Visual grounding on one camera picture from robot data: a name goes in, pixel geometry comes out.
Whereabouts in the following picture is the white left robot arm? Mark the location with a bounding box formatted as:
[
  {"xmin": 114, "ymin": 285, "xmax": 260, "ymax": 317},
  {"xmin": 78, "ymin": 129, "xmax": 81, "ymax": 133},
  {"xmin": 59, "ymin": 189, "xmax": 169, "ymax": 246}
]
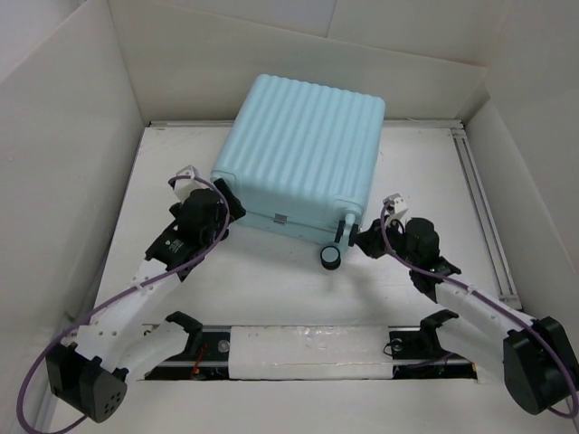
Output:
[{"xmin": 43, "ymin": 175, "xmax": 245, "ymax": 423}]

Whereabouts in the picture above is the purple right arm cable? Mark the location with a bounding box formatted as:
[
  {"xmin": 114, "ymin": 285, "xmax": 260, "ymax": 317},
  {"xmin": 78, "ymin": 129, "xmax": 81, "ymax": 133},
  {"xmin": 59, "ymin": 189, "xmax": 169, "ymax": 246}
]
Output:
[{"xmin": 379, "ymin": 205, "xmax": 575, "ymax": 417}]

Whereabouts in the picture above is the light blue hard suitcase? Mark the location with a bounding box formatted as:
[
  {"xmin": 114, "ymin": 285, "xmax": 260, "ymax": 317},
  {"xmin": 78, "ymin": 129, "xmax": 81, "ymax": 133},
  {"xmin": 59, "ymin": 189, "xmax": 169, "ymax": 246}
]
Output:
[{"xmin": 211, "ymin": 74, "xmax": 386, "ymax": 270}]

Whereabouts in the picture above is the white foam block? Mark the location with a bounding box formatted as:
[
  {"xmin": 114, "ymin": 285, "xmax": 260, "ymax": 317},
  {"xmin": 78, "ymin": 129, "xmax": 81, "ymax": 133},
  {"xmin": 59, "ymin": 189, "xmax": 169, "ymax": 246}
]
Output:
[{"xmin": 228, "ymin": 325, "xmax": 394, "ymax": 381}]

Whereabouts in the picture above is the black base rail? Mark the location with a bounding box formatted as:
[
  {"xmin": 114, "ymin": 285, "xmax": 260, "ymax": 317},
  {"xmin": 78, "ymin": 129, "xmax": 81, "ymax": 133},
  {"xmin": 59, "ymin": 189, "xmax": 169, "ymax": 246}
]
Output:
[{"xmin": 145, "ymin": 325, "xmax": 478, "ymax": 382}]

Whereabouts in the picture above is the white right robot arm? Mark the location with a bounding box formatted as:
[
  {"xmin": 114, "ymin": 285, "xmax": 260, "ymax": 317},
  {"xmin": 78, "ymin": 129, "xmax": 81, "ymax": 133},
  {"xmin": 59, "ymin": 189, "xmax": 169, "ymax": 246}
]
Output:
[{"xmin": 349, "ymin": 218, "xmax": 578, "ymax": 419}]

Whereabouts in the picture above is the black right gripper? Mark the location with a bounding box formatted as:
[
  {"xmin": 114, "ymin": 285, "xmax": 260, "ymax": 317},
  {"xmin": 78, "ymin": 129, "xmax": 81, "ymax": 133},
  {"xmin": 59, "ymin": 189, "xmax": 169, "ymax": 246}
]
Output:
[{"xmin": 350, "ymin": 213, "xmax": 419, "ymax": 269}]

